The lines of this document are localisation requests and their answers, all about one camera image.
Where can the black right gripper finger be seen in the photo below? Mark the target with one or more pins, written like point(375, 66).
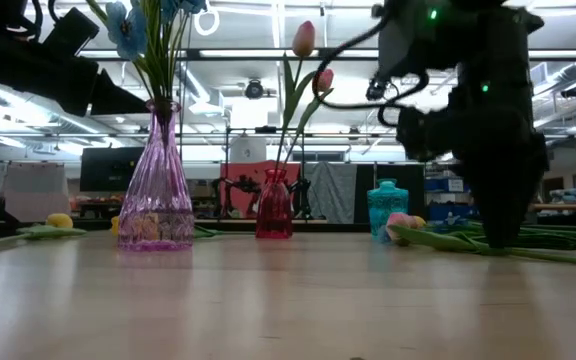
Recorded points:
point(520, 195)
point(490, 200)

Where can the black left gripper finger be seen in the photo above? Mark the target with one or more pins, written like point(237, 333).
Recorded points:
point(115, 102)

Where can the pink artificial tulip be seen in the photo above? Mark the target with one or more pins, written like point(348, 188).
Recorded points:
point(398, 224)
point(304, 37)
point(324, 80)

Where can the black background robot arm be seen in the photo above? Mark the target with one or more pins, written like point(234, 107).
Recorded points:
point(238, 187)

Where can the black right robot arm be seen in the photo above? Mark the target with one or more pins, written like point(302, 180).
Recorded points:
point(493, 45)

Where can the teal glass vase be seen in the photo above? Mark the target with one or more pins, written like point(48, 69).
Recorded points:
point(387, 205)

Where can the purple ribbed glass vase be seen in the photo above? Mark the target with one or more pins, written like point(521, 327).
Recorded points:
point(155, 200)

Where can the red glass vase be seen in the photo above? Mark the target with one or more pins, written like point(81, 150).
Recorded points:
point(274, 210)

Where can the blue storage bin shelf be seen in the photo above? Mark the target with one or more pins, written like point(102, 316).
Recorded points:
point(445, 200)

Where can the black flat monitor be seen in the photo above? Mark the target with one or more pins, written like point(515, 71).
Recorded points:
point(110, 169)

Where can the pale draped cloth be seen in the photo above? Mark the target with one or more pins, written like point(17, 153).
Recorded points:
point(35, 190)

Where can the grey hanging cloth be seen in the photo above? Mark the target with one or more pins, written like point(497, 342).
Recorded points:
point(330, 192)

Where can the red hanging cloth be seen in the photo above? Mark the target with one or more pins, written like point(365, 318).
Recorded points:
point(258, 172)

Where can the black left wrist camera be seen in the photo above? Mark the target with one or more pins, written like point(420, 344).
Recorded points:
point(70, 32)

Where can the black overhead camera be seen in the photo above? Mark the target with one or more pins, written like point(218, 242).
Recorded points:
point(254, 89)

